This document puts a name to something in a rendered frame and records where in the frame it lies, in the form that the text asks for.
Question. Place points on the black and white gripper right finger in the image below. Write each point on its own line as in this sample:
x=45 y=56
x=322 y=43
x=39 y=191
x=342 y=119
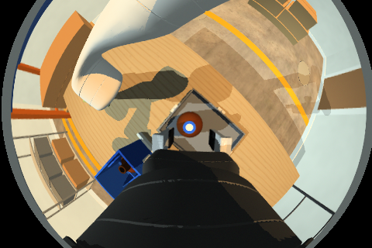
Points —
x=219 y=143

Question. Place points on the brown glass bottle with blue label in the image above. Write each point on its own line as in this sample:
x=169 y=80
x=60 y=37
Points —
x=189 y=122

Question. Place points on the blue plastic crate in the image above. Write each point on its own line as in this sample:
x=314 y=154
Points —
x=110 y=178

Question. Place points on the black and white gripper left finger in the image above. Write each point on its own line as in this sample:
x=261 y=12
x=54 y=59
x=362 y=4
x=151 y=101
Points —
x=163 y=140

